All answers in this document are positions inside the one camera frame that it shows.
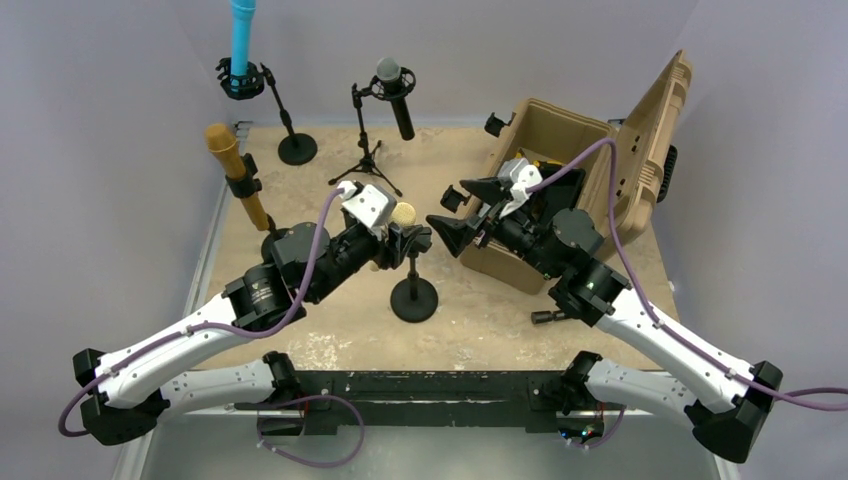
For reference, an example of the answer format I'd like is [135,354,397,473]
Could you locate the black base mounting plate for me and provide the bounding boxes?
[234,370,622,435]

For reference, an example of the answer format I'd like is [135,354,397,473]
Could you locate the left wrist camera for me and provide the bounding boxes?
[338,181,397,240]

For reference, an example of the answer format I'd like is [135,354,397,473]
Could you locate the black t-shaped adapter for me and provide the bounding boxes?
[530,310,570,325]

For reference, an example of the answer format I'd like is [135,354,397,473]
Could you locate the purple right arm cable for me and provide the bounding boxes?
[526,137,848,413]

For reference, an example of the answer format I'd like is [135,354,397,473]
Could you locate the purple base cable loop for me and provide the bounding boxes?
[256,394,366,470]

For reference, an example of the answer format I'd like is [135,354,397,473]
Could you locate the blue microphone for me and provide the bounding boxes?
[230,0,257,76]

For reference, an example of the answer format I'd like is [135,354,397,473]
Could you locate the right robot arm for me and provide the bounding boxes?
[426,177,783,464]

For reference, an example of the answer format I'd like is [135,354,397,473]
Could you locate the tan toolbox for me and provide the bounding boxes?
[481,50,693,261]

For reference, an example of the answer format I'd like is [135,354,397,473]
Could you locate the black grey-head microphone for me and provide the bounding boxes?
[376,57,416,141]

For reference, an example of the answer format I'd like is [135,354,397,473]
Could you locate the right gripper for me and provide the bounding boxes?
[427,176,561,279]

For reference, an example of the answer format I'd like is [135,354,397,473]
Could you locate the cream microphone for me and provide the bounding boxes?
[368,202,417,272]

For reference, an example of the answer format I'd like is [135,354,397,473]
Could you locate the gold microphone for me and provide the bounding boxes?
[203,123,272,232]

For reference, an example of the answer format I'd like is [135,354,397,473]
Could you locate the black round-base stand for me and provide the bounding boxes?
[215,57,318,166]
[225,153,289,263]
[390,227,439,323]

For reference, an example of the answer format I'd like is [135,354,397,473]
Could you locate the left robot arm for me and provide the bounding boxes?
[70,222,431,446]

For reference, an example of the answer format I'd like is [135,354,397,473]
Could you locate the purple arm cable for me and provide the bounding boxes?
[526,137,848,413]
[58,187,349,439]

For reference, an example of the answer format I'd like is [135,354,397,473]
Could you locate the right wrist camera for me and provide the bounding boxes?
[497,157,543,218]

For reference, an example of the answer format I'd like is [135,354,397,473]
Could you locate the black tripod mic stand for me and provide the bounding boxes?
[327,74,403,197]

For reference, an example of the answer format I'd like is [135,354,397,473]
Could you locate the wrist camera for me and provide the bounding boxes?
[338,181,397,240]
[497,157,543,218]

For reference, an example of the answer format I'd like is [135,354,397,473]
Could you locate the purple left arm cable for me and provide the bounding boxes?
[58,187,349,439]

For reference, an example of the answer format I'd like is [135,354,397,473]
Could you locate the black toolbox tray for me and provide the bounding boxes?
[531,168,586,224]

